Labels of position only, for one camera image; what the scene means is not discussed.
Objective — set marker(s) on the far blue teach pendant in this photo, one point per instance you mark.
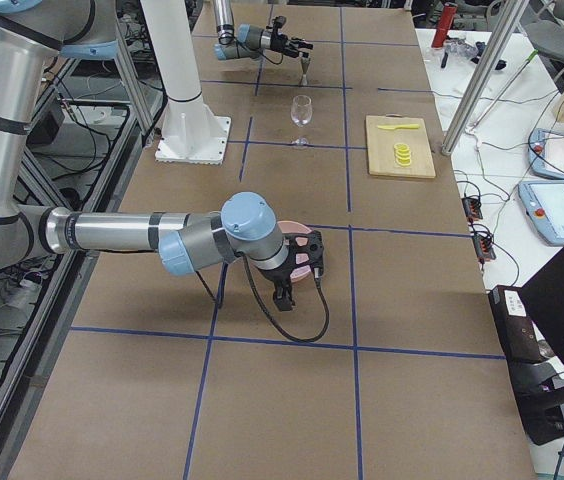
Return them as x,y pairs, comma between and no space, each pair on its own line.
546,153

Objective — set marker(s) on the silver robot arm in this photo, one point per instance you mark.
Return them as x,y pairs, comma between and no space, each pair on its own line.
251,41
32,33

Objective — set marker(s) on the near blue teach pendant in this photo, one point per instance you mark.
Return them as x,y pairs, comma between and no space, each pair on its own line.
543,202

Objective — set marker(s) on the wooden cutting board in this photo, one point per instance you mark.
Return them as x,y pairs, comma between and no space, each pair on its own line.
381,152

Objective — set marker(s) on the white camera pedestal column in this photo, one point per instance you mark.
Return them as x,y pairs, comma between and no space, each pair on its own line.
190,131

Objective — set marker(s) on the red bottle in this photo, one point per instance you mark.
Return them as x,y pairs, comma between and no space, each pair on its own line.
444,24

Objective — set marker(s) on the steel cocktail jigger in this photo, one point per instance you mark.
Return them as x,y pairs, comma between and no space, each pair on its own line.
305,64

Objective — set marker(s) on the clear wine glass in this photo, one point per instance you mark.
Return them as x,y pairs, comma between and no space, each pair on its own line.
301,115

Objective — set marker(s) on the aluminium frame post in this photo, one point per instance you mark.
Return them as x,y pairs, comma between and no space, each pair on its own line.
496,44

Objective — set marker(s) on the black computer box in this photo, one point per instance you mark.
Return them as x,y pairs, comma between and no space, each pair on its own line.
530,372

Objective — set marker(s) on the blue teach pendant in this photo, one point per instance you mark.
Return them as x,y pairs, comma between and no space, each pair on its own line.
546,153
543,202

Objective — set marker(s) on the yellow plastic knife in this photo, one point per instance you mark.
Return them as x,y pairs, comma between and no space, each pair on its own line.
394,127

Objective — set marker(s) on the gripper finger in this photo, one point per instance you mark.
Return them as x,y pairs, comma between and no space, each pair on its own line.
283,298
298,53
298,43

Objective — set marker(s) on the green handled reacher stick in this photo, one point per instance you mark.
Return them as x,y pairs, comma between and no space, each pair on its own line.
470,129

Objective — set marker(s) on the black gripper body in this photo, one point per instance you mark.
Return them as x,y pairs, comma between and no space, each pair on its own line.
275,277
280,43

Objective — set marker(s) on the lemon slice nearest knife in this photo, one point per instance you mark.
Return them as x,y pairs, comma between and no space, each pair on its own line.
402,147

